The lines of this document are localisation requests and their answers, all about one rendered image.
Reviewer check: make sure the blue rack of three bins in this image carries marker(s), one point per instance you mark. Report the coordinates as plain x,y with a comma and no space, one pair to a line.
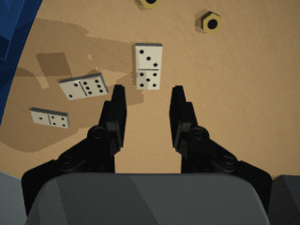
22,13

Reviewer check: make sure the white domino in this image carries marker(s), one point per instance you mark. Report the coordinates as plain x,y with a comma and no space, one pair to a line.
50,118
148,65
84,86

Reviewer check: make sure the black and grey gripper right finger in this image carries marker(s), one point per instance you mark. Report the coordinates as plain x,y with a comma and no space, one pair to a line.
199,152

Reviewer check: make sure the yellow hex nut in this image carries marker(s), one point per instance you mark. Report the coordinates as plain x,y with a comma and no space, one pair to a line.
211,22
151,3

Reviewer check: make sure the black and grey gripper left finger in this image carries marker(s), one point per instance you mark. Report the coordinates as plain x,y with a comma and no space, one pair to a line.
94,154

